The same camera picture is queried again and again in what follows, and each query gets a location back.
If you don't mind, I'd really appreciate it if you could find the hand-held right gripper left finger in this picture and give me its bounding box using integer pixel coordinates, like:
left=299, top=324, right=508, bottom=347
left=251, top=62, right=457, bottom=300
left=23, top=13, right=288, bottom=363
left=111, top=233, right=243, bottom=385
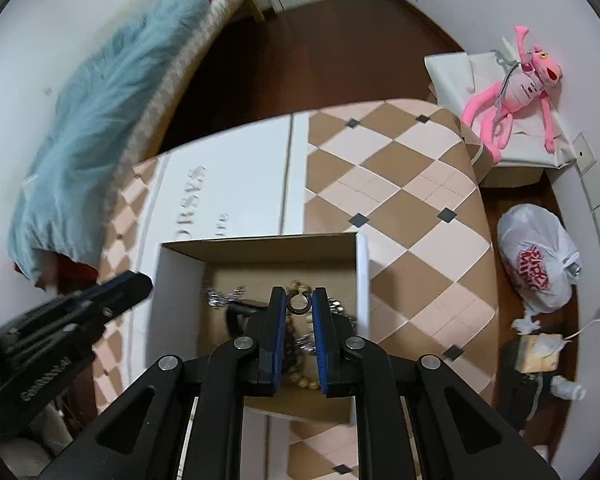
left=40, top=286, right=287, bottom=480

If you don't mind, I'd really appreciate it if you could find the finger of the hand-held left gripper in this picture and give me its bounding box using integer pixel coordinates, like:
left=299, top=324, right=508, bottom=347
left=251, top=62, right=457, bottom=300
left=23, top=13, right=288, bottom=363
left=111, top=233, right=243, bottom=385
left=55, top=270, right=155, bottom=334

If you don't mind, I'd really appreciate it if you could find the white plastic bag red print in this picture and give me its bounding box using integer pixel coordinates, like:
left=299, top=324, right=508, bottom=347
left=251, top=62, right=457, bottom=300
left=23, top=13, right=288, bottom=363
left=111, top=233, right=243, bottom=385
left=496, top=203, right=581, bottom=314

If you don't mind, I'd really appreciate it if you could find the checkered printed tablecloth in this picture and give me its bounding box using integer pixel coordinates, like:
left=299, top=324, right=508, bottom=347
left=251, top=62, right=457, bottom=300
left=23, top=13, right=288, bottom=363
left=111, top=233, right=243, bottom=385
left=92, top=99, right=499, bottom=480

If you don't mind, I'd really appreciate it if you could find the chunky silver chain bracelet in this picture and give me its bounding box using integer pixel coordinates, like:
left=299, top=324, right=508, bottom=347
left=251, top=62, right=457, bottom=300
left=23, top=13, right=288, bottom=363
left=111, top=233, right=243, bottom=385
left=295, top=299, right=360, bottom=356

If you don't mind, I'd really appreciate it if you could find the thin silver necklace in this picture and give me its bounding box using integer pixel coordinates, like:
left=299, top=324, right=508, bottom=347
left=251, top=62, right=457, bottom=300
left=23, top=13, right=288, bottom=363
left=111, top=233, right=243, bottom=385
left=202, top=282, right=246, bottom=309

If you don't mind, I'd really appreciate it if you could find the white cardboard box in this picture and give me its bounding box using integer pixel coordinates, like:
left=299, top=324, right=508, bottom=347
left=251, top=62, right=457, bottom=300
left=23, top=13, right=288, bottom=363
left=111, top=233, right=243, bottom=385
left=147, top=232, right=370, bottom=429

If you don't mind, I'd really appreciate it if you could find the yellow tissue pack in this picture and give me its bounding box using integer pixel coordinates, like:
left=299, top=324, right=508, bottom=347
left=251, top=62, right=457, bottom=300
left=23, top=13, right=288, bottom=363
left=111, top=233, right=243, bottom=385
left=518, top=332, right=565, bottom=375

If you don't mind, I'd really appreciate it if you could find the white paper bag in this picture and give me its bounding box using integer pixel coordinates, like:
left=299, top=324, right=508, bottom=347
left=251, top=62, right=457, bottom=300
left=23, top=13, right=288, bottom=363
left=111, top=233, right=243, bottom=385
left=423, top=49, right=579, bottom=171

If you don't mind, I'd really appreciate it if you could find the small white bottle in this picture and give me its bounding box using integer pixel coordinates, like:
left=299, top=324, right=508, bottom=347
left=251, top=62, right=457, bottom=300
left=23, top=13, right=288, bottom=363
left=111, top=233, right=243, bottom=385
left=551, top=374, right=588, bottom=402

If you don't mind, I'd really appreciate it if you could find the black ring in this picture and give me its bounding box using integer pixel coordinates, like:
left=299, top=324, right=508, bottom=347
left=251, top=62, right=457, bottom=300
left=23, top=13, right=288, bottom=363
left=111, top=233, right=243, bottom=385
left=286, top=289, right=312, bottom=315

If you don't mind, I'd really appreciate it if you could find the crumpled white tissue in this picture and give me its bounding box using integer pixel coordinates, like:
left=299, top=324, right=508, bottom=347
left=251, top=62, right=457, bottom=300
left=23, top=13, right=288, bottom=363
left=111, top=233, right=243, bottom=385
left=510, top=309, right=542, bottom=335

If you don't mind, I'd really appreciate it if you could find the blue quilt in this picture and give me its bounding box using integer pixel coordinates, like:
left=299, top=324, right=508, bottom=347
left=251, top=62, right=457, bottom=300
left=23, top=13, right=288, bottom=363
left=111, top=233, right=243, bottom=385
left=7, top=0, right=217, bottom=282

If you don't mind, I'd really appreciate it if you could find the wooden bead bracelet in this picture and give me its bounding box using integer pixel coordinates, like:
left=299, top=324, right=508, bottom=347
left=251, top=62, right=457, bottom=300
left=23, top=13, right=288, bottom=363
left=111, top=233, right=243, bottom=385
left=284, top=280, right=324, bottom=392

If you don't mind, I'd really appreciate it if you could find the black smart band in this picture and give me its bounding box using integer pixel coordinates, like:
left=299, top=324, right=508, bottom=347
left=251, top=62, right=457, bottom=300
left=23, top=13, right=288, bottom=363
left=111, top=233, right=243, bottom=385
left=223, top=298, right=272, bottom=341

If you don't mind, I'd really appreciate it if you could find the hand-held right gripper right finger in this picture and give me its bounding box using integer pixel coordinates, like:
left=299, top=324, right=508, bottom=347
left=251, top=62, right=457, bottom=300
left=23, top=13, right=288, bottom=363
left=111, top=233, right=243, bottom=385
left=312, top=286, right=561, bottom=480

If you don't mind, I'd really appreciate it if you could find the pink plush toy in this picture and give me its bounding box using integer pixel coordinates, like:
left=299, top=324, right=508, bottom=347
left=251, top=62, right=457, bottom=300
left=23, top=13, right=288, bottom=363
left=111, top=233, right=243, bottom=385
left=460, top=24, right=565, bottom=164

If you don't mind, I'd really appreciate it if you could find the black pouch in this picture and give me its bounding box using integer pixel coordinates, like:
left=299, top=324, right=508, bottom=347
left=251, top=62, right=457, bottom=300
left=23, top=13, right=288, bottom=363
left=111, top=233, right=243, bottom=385
left=499, top=340, right=554, bottom=429

